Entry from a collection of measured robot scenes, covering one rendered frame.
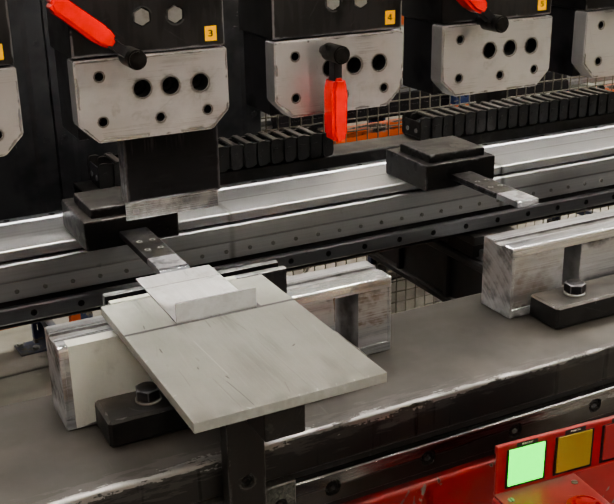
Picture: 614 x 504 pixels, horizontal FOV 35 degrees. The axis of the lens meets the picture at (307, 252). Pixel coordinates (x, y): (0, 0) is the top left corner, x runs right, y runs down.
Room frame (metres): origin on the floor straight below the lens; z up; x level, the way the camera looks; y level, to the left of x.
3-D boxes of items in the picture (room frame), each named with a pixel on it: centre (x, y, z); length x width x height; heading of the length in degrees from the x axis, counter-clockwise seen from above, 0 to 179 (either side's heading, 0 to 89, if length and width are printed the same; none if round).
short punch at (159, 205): (0.98, 0.14, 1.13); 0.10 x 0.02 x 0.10; 117
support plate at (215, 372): (0.84, 0.07, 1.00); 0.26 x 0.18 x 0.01; 27
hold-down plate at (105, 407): (0.94, 0.08, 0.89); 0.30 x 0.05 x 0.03; 117
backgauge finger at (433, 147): (1.35, -0.23, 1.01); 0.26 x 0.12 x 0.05; 27
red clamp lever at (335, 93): (0.99, -0.03, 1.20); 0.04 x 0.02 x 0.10; 27
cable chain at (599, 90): (1.68, -0.37, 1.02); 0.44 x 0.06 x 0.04; 117
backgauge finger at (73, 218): (1.13, 0.20, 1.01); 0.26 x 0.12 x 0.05; 27
